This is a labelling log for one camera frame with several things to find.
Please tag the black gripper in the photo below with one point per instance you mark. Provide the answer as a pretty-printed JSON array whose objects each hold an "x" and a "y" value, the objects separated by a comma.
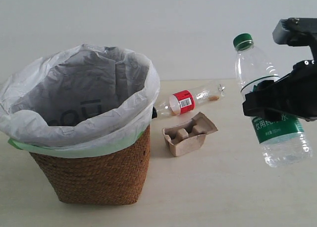
[{"x": 295, "y": 94}]

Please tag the clear bottle green label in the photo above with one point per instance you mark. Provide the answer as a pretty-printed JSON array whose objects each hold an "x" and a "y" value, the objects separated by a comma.
[{"x": 282, "y": 142}]

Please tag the brown pulp cardboard tray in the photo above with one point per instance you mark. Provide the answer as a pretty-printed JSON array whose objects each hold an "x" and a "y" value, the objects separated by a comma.
[{"x": 188, "y": 136}]

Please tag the woven brown wicker basket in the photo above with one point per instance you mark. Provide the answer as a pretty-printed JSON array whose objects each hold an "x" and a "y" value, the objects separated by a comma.
[{"x": 113, "y": 179}]

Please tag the white plastic bin liner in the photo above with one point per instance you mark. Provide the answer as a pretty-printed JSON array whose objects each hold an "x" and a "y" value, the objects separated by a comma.
[{"x": 86, "y": 95}]

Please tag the green plastic bin liner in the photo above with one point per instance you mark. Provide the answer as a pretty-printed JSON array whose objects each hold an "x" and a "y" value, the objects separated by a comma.
[{"x": 102, "y": 150}]

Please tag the clear bottle red label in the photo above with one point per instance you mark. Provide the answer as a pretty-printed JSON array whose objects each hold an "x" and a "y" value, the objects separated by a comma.
[{"x": 189, "y": 99}]

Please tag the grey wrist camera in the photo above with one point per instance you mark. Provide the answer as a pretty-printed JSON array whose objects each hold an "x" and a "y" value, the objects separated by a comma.
[{"x": 296, "y": 32}]

